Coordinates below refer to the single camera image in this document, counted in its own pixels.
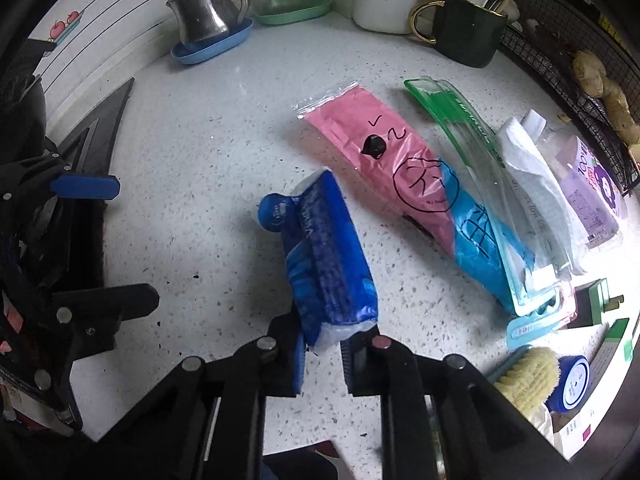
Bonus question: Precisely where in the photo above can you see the blue plastic tray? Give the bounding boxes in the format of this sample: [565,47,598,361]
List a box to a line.
[171,17,254,66]

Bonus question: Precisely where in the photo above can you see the pink and blue plastic bag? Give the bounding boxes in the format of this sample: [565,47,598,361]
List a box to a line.
[292,82,531,317]

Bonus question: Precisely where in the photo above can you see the pink and white box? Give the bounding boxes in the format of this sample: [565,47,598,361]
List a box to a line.
[550,405,608,461]

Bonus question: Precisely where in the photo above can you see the black stove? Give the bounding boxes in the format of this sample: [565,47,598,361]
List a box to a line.
[42,77,136,291]

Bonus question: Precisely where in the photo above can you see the person's blue trousers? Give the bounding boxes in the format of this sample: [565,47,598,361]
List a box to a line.
[261,440,341,480]

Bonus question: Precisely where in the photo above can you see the clear green toothbrush packaging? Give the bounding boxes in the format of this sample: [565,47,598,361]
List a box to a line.
[404,76,576,352]

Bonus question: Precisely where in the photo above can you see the steel teapot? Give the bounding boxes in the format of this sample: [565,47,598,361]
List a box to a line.
[166,0,249,46]

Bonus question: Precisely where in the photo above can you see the black wire rack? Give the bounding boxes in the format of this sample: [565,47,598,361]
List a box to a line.
[500,0,640,196]

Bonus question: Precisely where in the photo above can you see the ginger root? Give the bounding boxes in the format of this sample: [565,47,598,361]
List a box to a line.
[572,50,640,137]

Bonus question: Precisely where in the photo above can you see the blue tissue packet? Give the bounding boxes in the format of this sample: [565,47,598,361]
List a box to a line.
[257,169,378,350]

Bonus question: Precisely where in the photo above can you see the green plastic tray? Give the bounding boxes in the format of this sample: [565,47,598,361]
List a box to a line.
[252,0,333,26]

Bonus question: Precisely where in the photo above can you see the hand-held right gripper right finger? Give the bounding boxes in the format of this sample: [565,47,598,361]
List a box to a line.
[341,321,588,480]

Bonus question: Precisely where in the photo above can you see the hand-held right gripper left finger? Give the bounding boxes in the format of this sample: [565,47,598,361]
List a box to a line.
[97,310,307,480]

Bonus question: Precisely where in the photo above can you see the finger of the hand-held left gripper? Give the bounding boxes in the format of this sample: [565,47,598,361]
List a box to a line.
[7,152,121,203]
[45,283,161,362]

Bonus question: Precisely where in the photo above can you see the yellow bristle brush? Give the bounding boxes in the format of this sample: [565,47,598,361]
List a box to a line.
[487,345,560,418]

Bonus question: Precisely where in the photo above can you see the purple label plastic bottle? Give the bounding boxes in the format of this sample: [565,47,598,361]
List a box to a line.
[522,109,629,251]

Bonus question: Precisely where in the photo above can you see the small green box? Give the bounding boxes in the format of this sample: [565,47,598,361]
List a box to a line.
[575,279,626,328]

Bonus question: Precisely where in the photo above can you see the green and white box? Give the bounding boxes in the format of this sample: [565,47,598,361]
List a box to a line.
[592,317,640,386]

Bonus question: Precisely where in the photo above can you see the white lidded sugar bowl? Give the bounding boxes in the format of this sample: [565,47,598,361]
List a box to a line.
[354,0,418,35]

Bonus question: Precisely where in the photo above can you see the dark green gold-handled mug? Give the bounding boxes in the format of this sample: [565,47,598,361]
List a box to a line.
[409,0,508,69]

